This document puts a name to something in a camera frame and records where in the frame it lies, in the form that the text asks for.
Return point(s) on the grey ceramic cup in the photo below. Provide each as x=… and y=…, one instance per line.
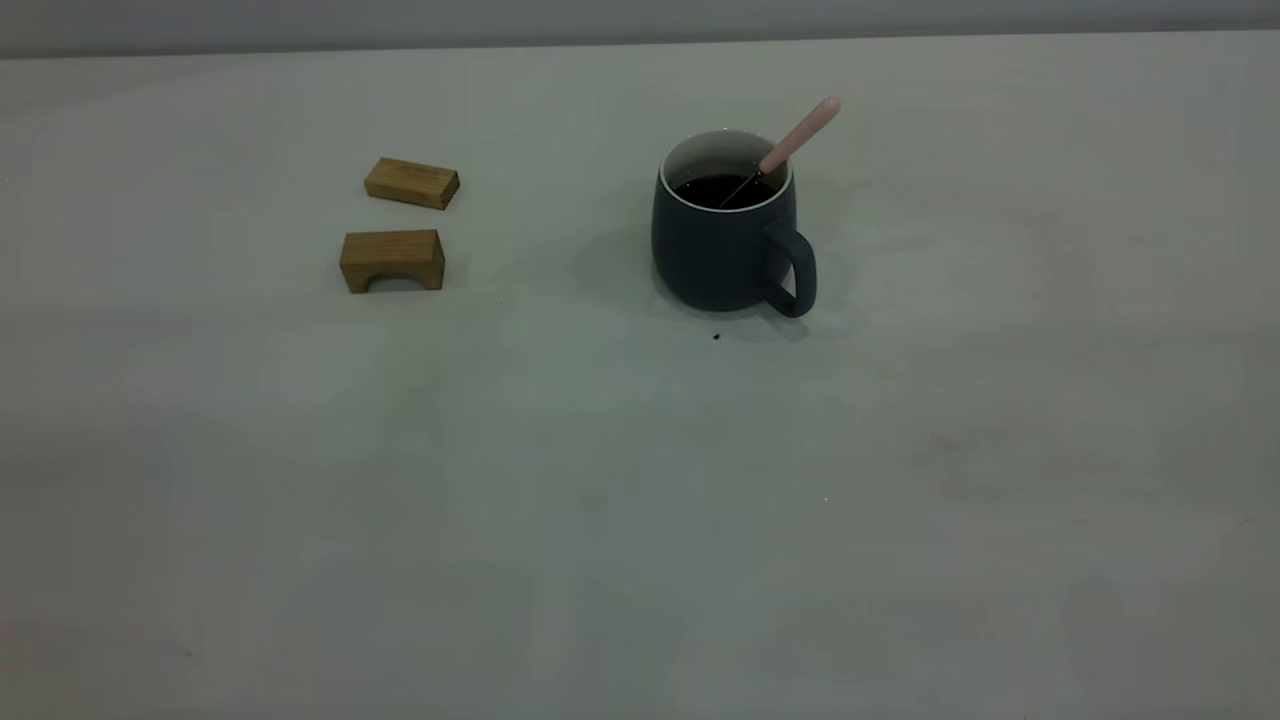
x=715, y=255

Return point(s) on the dark coffee liquid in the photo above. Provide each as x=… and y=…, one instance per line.
x=705, y=190

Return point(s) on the arched wooden block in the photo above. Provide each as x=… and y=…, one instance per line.
x=392, y=252

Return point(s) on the rectangular wooden block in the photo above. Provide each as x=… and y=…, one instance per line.
x=410, y=183

